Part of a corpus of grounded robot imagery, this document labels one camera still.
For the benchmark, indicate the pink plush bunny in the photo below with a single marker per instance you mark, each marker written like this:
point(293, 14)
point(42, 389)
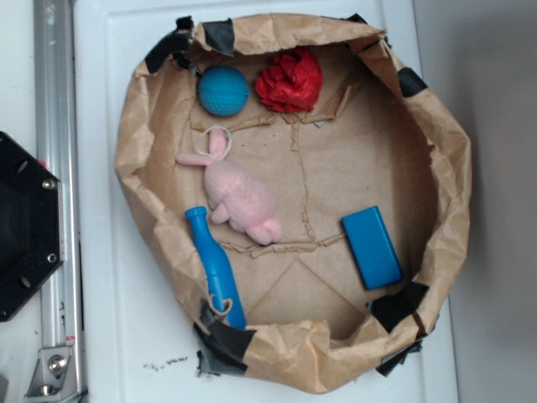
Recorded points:
point(235, 197)

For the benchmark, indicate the metal corner bracket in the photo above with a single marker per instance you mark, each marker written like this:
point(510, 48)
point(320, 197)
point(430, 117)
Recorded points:
point(54, 378)

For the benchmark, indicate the blue dimpled ball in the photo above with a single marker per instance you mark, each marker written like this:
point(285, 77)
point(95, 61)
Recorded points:
point(223, 91)

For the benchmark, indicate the blue rectangular block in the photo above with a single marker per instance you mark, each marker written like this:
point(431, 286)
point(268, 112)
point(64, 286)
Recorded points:
point(372, 248)

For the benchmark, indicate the aluminium extrusion rail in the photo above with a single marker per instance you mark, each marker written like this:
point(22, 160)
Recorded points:
point(55, 96)

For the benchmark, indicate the red crumpled tissue paper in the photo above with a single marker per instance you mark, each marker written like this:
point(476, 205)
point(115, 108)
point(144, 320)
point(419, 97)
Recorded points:
point(292, 83)

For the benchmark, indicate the blue plastic bottle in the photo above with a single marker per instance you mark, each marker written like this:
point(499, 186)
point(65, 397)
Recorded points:
point(221, 283)

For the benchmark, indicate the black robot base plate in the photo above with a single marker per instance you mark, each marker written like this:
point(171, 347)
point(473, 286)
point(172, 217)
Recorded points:
point(30, 226)

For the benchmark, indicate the brown paper bag bin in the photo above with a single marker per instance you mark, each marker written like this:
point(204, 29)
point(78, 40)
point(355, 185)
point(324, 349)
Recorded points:
point(378, 136)

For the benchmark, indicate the white plastic tray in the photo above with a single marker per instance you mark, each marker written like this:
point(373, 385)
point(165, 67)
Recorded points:
point(140, 346)

